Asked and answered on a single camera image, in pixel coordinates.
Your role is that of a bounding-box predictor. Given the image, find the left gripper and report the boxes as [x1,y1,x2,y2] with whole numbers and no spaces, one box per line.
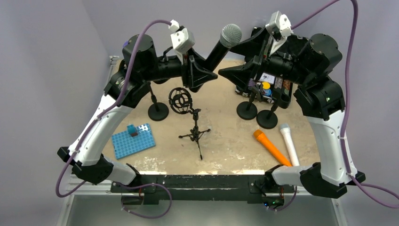
[140,46,217,88]

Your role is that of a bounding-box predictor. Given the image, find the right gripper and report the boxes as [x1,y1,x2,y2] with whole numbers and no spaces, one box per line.
[219,23,313,89]

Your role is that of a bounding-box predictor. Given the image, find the black tripod stand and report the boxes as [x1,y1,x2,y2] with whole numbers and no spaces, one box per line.
[168,87,211,161]

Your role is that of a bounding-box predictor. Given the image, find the black silver microphone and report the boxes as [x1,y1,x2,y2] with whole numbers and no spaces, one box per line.
[203,24,242,71]

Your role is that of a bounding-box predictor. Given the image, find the orange mic round stand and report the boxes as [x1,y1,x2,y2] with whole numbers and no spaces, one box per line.
[236,86,263,120]

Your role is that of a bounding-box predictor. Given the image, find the white mic clamp stand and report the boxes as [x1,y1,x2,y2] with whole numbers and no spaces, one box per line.
[256,90,292,129]

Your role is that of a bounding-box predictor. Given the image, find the orange microphone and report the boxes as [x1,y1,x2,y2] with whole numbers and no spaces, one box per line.
[253,129,292,167]

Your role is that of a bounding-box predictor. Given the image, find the white microphone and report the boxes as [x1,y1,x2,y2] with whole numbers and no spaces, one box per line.
[279,123,300,166]

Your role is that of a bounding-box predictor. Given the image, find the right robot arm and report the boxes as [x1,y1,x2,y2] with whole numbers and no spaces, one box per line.
[219,33,366,199]

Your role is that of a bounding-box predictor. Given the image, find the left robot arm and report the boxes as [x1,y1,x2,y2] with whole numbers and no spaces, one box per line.
[57,34,217,193]

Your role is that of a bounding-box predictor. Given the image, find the purple mic black stand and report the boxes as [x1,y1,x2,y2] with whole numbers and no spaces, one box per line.
[147,82,169,121]

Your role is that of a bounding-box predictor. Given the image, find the white playing card box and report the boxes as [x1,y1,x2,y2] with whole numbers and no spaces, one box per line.
[259,73,276,85]

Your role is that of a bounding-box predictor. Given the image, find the yellow dealer chip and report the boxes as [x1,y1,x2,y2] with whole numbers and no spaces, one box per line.
[262,82,271,89]

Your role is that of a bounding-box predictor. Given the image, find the black poker chip case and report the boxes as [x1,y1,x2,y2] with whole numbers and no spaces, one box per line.
[234,26,295,104]

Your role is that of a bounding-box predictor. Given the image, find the teal lego brick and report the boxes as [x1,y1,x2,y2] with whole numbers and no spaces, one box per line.
[127,124,138,137]

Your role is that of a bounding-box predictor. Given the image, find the blue lego baseplate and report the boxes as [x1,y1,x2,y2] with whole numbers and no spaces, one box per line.
[112,123,156,160]

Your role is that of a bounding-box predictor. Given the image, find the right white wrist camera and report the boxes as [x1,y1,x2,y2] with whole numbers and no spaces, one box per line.
[265,11,294,56]

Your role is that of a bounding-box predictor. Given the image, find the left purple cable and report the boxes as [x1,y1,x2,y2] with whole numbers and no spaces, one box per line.
[55,20,173,198]

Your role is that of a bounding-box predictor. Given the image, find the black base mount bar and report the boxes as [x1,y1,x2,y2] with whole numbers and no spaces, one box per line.
[111,173,295,205]

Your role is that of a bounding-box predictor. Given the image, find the purple loop base cable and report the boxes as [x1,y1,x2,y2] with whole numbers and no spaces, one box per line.
[115,182,173,218]

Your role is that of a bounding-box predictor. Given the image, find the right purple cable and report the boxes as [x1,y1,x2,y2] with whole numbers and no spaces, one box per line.
[291,0,399,209]

